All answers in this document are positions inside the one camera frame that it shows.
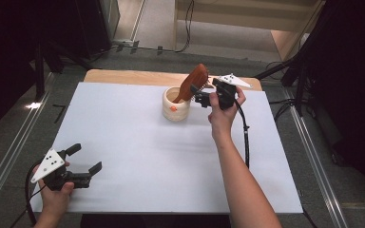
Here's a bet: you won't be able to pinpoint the black metal stand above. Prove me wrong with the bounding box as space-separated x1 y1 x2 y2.
255 41 308 117

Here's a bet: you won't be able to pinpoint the black power cable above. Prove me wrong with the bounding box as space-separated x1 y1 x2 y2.
174 0 195 54

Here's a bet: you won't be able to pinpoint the cream ribbed holder cup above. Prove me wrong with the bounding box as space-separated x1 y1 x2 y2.
162 85 192 123

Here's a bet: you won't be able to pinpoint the wooden hairbrush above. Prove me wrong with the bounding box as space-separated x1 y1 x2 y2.
171 63 211 105

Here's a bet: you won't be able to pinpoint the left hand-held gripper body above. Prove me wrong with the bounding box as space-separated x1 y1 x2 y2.
30 147 92 192

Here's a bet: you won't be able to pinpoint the black floor cables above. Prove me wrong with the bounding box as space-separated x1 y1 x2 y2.
265 61 298 123

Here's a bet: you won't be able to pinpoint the metal floor rail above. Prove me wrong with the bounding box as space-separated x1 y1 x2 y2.
0 91 50 219
281 86 351 228

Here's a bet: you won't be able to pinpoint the wooden table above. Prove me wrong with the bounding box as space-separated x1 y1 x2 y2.
84 68 263 92

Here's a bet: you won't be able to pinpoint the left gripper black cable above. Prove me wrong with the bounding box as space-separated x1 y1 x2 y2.
24 162 47 226

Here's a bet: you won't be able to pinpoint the dark curtain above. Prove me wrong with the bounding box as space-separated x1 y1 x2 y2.
0 0 42 143
298 0 365 203

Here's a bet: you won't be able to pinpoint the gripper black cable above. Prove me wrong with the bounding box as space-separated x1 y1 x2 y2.
234 99 251 169
24 162 47 226

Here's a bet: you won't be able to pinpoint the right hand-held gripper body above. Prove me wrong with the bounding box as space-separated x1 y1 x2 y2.
211 73 254 111

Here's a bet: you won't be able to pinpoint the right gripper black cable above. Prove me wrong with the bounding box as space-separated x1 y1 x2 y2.
234 99 251 169

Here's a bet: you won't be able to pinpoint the person's right hand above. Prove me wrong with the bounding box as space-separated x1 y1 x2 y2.
207 85 247 141

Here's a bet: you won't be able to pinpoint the dark cabinet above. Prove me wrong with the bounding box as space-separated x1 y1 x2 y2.
37 0 122 60

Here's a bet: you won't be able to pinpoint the light wooden desk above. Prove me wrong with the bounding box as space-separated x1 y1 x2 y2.
173 0 326 61

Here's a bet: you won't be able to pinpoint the person's left hand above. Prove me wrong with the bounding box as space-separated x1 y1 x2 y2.
32 161 76 216

